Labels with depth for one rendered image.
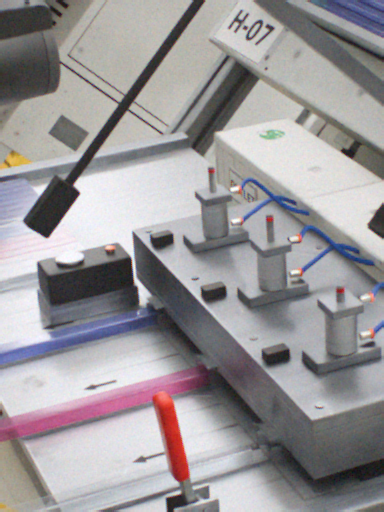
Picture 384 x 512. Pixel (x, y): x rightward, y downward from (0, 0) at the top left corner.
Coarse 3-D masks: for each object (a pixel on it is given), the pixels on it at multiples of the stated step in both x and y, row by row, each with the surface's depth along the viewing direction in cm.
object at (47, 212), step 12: (60, 180) 101; (48, 192) 101; (60, 192) 101; (72, 192) 101; (36, 204) 101; (48, 204) 101; (60, 204) 101; (72, 204) 102; (36, 216) 101; (48, 216) 101; (60, 216) 102; (36, 228) 101; (48, 228) 102
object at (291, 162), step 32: (256, 128) 129; (288, 128) 128; (224, 160) 128; (256, 160) 121; (288, 160) 121; (320, 160) 120; (256, 192) 122; (288, 192) 115; (320, 192) 114; (352, 192) 113; (320, 224) 110; (352, 224) 108
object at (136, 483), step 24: (192, 456) 92; (216, 456) 92; (240, 456) 92; (120, 480) 90; (144, 480) 90; (168, 480) 90; (24, 504) 88; (48, 504) 88; (72, 504) 88; (96, 504) 89
